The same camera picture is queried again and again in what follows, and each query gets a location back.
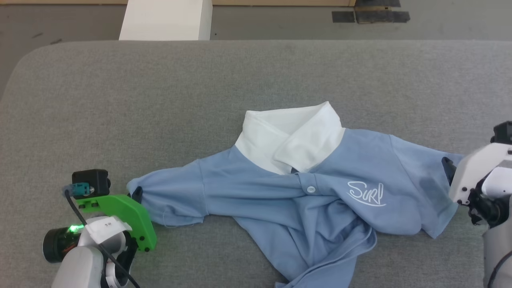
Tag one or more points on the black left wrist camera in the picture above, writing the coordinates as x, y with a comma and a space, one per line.
94, 180

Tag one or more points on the light blue polo shirt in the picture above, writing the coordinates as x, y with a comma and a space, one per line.
280, 200

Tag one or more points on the taped brown floor plate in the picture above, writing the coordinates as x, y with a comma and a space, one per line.
380, 15

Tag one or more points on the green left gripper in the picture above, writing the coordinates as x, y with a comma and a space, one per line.
128, 212

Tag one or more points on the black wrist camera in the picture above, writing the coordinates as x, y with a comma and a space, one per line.
94, 180
504, 134

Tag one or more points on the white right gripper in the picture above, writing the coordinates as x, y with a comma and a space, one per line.
470, 172

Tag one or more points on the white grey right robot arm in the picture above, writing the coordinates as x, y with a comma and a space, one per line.
496, 240

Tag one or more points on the black floor tape patch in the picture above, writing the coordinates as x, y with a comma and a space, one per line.
343, 16

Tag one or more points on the white box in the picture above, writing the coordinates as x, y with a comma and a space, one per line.
168, 20

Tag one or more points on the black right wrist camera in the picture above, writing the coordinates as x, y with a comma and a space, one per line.
504, 134

